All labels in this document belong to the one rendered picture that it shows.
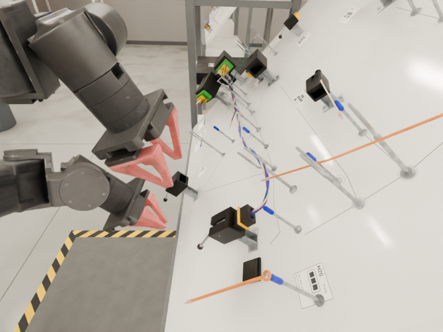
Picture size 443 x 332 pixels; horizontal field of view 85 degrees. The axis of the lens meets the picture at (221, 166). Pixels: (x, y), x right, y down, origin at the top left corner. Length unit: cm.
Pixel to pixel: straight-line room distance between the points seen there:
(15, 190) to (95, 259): 153
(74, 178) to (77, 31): 17
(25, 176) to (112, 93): 20
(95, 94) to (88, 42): 5
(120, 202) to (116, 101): 21
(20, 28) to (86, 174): 16
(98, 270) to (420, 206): 174
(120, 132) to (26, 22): 12
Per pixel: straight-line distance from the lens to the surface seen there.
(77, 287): 185
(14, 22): 29
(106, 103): 27
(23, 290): 200
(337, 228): 40
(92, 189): 36
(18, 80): 31
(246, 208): 42
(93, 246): 198
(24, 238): 228
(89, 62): 27
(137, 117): 28
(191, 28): 122
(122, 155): 29
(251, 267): 47
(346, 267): 38
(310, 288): 40
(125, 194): 44
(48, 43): 27
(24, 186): 43
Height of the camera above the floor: 150
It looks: 38 degrees down
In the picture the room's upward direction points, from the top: 2 degrees clockwise
